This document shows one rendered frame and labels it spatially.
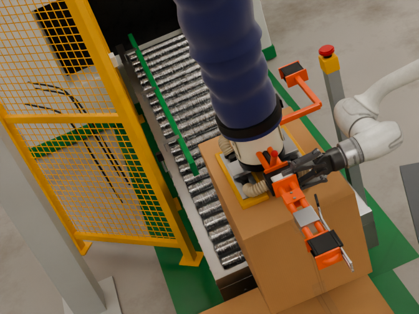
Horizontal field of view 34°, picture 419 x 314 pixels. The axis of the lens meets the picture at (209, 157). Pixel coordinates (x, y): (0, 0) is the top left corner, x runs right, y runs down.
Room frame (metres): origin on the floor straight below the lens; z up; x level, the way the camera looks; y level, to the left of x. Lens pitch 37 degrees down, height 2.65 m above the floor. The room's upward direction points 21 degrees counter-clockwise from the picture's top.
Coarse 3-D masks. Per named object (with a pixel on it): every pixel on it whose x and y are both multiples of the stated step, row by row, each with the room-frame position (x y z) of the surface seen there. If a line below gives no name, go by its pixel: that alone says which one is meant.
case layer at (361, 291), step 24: (336, 288) 1.71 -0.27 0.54; (360, 288) 1.67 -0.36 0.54; (216, 312) 1.81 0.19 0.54; (240, 312) 1.77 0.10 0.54; (264, 312) 1.73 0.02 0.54; (288, 312) 1.69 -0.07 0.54; (312, 312) 1.64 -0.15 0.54; (336, 312) 1.61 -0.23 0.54; (360, 312) 1.57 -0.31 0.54; (384, 312) 1.53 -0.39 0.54
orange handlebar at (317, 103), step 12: (300, 84) 2.13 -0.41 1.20; (312, 96) 2.03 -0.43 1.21; (312, 108) 1.96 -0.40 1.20; (288, 120) 1.95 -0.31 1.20; (264, 168) 1.74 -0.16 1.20; (288, 192) 1.58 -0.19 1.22; (300, 192) 1.56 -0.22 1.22; (288, 204) 1.53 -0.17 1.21; (300, 204) 1.53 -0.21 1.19; (324, 228) 1.39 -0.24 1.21
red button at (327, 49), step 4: (320, 48) 2.58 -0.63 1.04; (324, 48) 2.57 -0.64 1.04; (328, 48) 2.56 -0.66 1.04; (332, 48) 2.55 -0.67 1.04; (320, 52) 2.55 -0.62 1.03; (324, 52) 2.54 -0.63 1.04; (328, 52) 2.53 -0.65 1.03; (332, 52) 2.53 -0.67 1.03; (324, 56) 2.55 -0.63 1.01; (328, 56) 2.54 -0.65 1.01
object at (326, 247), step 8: (320, 232) 1.36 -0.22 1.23; (328, 232) 1.35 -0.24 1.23; (304, 240) 1.35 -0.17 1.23; (312, 240) 1.34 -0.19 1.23; (320, 240) 1.33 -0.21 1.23; (328, 240) 1.32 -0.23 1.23; (312, 248) 1.31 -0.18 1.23; (320, 248) 1.30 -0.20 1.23; (328, 248) 1.29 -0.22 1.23; (336, 248) 1.28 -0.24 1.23; (320, 256) 1.27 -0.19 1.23; (328, 256) 1.27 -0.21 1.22; (320, 264) 1.27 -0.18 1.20
